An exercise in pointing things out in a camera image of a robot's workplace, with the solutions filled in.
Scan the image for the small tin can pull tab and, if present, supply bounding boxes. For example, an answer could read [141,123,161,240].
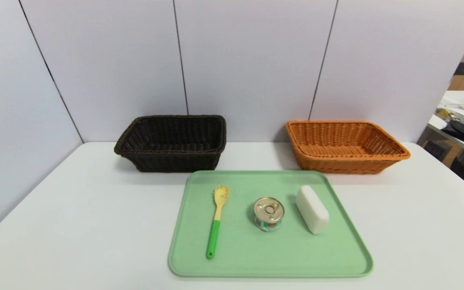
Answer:
[253,196,285,232]

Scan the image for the white soap bar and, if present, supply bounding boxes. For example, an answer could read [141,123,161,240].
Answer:
[295,185,330,235]

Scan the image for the dark brown wicker basket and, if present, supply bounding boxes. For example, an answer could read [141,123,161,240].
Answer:
[114,115,227,173]

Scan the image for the orange wicker basket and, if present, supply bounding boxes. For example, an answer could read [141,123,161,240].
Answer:
[284,120,411,174]

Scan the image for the light green plastic tray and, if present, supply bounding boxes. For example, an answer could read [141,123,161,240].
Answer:
[168,170,374,278]

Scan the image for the brown box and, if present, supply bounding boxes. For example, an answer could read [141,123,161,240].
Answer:
[417,128,463,168]

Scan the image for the white background table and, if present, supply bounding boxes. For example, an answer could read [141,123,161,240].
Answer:
[427,90,464,159]

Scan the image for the yellow pasta spoon green handle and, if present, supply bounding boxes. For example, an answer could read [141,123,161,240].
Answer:
[206,184,230,259]

